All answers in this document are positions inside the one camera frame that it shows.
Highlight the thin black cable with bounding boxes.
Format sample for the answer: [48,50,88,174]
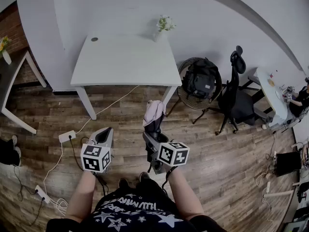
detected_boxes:
[12,165,46,226]

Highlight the round wicker chair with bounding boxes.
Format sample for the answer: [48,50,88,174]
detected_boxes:
[166,57,223,125]

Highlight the person's right forearm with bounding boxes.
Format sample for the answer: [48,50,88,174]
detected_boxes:
[167,166,206,221]

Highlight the long white cable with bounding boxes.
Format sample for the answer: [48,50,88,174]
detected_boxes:
[74,84,141,134]

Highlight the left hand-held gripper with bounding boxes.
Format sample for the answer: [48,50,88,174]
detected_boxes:
[80,127,115,174]

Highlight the black office chair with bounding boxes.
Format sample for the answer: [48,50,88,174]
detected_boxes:
[208,45,269,136]

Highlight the pink and black umbrella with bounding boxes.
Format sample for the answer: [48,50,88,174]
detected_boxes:
[142,100,167,140]

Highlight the light round-edged table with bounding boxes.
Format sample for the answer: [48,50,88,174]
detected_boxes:
[256,67,295,131]

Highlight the black backpack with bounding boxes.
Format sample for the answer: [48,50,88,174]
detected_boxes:
[184,58,219,100]

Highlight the black box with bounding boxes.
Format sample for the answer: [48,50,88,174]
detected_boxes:
[275,151,303,178]

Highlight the white vase with yellow flowers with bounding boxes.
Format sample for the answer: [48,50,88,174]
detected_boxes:
[0,35,13,66]

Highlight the person's left forearm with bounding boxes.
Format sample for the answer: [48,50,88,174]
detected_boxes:
[66,170,98,224]

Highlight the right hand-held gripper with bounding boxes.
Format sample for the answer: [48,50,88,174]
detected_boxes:
[142,130,191,175]

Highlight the person's black left shoe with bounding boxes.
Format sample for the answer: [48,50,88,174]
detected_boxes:
[118,177,130,191]

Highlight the black star print shirt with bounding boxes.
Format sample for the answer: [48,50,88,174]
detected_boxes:
[45,177,228,232]

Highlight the grey table with white legs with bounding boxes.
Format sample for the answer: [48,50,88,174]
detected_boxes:
[0,49,48,135]

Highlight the white power strip cable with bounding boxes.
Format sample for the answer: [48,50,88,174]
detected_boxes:
[43,141,70,217]

